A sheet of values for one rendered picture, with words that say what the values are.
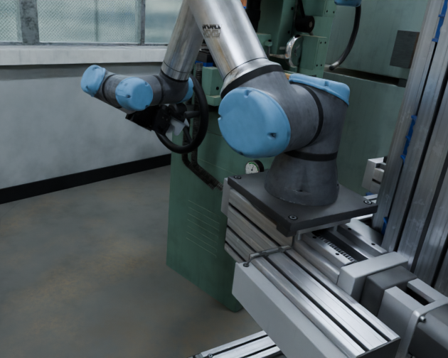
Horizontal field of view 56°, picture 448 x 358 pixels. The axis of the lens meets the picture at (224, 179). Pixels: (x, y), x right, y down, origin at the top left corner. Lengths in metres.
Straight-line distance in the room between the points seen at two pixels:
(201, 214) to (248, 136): 1.07
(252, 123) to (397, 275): 0.35
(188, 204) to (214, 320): 0.48
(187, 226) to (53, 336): 0.65
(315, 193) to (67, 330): 1.18
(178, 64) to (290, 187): 0.43
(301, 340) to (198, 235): 1.16
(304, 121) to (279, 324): 0.33
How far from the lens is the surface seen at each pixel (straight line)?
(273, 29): 1.68
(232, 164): 1.53
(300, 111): 0.70
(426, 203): 0.84
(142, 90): 1.01
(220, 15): 0.74
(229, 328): 1.73
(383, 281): 0.73
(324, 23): 1.85
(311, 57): 1.66
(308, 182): 0.80
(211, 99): 1.42
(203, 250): 1.78
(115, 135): 2.86
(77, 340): 1.69
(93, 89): 1.09
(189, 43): 1.03
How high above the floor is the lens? 1.15
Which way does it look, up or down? 22 degrees down
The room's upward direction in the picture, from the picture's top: 6 degrees clockwise
